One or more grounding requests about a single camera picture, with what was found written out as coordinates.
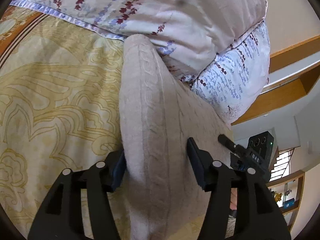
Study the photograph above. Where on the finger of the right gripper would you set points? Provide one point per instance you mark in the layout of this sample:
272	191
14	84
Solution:
227	143

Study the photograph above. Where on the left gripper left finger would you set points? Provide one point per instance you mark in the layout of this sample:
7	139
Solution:
60	216

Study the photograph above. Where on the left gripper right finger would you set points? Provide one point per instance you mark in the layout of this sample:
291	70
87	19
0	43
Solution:
257	215

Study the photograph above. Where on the beige cable knit sweater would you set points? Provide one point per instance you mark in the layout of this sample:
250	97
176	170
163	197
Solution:
157	116

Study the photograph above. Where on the person's right hand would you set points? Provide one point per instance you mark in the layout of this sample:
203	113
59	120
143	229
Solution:
234	199

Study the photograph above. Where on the wooden display shelf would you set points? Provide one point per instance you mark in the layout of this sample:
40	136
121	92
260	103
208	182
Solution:
288	192

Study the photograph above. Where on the white blue floral pillow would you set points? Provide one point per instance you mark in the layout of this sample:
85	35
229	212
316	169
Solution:
233	81

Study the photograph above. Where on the orange wooden headboard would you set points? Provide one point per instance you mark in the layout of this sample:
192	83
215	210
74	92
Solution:
298	78

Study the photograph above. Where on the yellow patterned bed sheet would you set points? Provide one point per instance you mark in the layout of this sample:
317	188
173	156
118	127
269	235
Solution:
60	88

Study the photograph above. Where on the pink floral pillow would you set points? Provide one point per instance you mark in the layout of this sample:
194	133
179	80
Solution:
188	34

